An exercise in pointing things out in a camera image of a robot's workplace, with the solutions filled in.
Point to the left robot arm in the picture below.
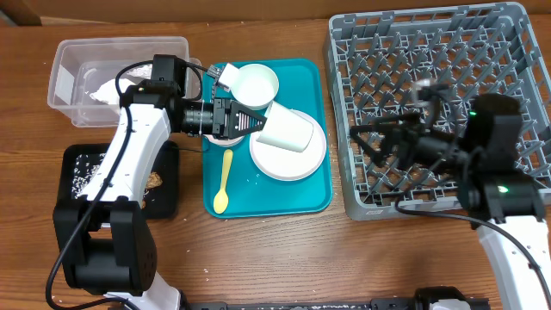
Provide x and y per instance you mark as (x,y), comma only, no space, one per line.
(105,245)

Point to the black waste tray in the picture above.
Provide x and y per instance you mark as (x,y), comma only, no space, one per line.
(159,203)

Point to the pale green bowl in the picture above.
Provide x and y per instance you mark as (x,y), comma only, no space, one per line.
(256,86)

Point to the yellow plastic spoon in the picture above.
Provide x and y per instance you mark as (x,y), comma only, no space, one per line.
(221,199)

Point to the white rice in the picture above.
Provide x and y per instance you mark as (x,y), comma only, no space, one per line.
(85,167)

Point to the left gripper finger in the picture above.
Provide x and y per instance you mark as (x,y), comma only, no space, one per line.
(245,115)
(245,127)

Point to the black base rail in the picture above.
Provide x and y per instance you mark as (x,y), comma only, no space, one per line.
(432,298)

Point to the grey dishwasher rack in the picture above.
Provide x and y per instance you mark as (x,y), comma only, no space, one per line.
(372,61)

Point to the teal serving tray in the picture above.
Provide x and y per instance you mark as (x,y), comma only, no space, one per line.
(251,192)

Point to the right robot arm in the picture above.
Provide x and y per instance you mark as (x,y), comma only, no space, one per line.
(502,203)

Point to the white round plate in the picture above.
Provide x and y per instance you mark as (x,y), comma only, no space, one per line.
(285,165)

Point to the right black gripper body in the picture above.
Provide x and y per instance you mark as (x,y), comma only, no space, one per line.
(430,151)

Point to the pink bowl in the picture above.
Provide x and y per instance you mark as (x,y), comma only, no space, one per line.
(223,143)

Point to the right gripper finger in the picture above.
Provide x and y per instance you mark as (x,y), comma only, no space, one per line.
(389,141)
(377,124)

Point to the white paper cup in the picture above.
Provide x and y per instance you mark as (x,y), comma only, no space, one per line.
(285,129)

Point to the clear plastic bin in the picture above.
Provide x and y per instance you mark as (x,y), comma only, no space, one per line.
(81,66)

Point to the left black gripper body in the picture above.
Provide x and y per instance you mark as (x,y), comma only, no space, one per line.
(220,107)

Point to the white napkin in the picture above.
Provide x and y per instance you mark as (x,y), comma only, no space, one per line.
(107,92)

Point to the brown food scrap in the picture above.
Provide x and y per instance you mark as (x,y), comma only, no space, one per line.
(153,181)

